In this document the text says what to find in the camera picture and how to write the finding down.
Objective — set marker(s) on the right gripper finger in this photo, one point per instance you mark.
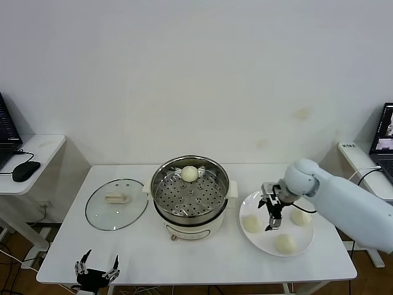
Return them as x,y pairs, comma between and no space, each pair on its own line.
275,221
264,201

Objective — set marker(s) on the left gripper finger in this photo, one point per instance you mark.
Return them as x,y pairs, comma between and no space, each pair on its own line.
113,272
80,266

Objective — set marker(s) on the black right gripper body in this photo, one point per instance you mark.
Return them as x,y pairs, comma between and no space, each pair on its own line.
276,204

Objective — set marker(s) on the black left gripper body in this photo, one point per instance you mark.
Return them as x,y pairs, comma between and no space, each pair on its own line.
92,278

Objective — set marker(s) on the white steamed baozi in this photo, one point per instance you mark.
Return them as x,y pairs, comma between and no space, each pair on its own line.
285,243
189,174
302,218
252,225

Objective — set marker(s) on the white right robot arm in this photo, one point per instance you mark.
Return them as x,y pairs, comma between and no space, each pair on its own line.
353,209

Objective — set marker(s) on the steel perforated steamer basket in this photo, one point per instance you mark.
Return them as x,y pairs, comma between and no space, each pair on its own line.
215,173

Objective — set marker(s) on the white table leg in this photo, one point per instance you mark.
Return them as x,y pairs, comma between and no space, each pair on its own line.
111,290
289,289

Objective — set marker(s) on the white round plate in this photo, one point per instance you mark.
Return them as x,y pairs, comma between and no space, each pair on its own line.
261,242

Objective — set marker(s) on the cream electric cooking pot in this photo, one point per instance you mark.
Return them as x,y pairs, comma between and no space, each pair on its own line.
190,227

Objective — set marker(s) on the small printed label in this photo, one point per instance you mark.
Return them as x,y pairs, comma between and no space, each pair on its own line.
349,146

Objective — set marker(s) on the white side table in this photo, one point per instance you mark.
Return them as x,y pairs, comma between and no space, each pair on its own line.
46,153
362,159

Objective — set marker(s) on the black computer mouse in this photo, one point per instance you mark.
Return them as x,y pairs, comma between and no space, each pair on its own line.
26,171

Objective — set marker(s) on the grey open laptop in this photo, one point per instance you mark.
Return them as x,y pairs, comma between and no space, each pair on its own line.
382,129

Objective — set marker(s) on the black open laptop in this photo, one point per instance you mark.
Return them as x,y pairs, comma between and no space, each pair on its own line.
7,129

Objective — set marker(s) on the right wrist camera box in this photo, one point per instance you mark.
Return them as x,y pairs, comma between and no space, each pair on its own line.
270,188

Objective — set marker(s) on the white wall power socket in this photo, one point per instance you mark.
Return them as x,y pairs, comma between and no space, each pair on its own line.
45,205

